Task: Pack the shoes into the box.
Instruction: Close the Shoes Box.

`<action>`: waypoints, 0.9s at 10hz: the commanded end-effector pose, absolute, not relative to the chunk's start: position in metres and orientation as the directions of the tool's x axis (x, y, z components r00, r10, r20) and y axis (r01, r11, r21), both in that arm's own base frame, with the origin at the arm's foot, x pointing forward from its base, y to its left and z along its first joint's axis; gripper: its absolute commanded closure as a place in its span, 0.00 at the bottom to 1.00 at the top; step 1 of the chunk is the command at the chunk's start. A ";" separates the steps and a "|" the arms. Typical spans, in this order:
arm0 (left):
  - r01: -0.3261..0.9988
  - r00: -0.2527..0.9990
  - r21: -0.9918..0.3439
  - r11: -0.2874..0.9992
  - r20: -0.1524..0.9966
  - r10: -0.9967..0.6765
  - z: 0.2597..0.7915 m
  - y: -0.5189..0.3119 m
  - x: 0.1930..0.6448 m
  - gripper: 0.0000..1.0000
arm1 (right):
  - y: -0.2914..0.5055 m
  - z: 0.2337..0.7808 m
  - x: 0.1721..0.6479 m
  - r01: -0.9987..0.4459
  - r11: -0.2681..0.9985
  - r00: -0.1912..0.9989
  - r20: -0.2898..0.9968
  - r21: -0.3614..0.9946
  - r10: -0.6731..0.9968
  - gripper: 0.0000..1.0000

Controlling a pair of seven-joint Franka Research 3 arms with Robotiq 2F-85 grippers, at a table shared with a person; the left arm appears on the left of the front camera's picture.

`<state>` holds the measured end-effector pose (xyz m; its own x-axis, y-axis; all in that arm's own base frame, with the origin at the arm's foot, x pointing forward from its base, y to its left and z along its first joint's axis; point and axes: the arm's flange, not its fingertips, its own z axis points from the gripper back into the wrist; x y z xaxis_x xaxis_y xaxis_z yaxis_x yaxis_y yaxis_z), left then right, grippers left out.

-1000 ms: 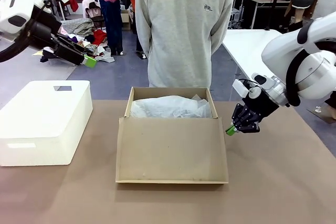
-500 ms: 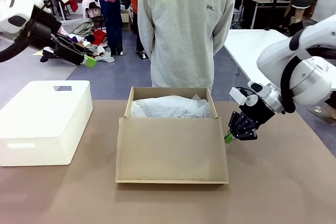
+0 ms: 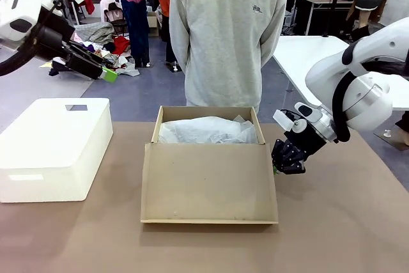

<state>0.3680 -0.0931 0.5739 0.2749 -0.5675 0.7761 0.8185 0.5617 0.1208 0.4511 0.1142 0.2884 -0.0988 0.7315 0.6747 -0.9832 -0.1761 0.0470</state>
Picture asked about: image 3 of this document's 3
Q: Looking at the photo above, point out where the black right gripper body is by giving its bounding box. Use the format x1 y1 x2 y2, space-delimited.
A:
282 123 328 159

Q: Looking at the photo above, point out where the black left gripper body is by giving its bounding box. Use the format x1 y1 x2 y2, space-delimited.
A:
35 23 77 59

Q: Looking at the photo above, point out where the white tissue paper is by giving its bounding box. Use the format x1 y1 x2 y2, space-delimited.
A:
158 113 259 145

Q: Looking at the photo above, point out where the brown cardboard shoe box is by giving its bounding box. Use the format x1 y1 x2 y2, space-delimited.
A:
140 105 279 224

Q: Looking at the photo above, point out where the white foam box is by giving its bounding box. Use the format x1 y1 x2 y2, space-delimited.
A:
0 97 114 203

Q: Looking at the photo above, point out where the grey plaid cloth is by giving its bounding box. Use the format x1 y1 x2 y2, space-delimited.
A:
75 22 115 45

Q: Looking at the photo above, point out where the red garment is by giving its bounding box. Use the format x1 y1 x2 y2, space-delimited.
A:
112 35 131 56

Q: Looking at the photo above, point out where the white crumpled cloth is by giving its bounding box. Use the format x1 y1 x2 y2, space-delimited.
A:
114 56 141 77

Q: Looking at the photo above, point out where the pink chair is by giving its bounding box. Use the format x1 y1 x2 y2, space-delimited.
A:
100 0 128 36

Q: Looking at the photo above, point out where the small cardboard carton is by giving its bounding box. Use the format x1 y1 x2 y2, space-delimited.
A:
146 10 160 38

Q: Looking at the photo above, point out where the white table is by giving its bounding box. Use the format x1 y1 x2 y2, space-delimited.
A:
271 35 409 110

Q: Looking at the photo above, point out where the person in grey sweatshirt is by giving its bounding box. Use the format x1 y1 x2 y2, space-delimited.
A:
168 0 288 116

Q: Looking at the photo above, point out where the black tripod pole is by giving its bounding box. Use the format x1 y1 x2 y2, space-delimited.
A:
321 0 349 38

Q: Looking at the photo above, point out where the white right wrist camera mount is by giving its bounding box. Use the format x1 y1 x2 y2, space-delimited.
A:
273 109 306 134

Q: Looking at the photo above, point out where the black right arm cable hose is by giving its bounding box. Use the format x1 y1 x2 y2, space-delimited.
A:
331 57 409 143

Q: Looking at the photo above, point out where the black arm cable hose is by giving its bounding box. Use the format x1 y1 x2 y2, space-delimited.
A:
0 0 73 77
331 57 409 143

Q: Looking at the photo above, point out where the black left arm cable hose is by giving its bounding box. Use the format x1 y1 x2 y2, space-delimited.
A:
0 0 73 77

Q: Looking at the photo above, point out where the grey floor base plate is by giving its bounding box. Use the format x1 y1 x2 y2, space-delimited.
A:
373 125 409 152

